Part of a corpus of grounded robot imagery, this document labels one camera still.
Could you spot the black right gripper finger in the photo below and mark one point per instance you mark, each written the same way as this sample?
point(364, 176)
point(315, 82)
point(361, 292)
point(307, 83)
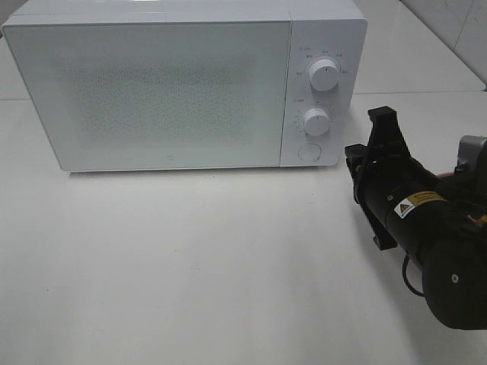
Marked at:
point(354, 155)
point(385, 133)

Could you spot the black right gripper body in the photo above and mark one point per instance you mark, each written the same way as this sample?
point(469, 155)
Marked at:
point(398, 197)

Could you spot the round white door button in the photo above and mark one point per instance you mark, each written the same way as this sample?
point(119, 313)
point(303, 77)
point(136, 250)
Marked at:
point(309, 153)

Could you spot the white microwave door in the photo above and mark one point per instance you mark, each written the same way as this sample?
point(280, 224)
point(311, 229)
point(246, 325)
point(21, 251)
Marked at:
point(157, 96)

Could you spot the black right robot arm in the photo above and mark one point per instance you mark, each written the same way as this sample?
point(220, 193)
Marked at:
point(454, 272)

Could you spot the lower white timer knob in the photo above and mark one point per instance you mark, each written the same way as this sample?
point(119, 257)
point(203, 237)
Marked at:
point(316, 122)

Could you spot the upper white power knob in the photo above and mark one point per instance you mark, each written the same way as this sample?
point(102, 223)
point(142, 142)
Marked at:
point(324, 74)

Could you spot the white microwave oven body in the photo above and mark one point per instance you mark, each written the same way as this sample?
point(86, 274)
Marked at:
point(319, 29)

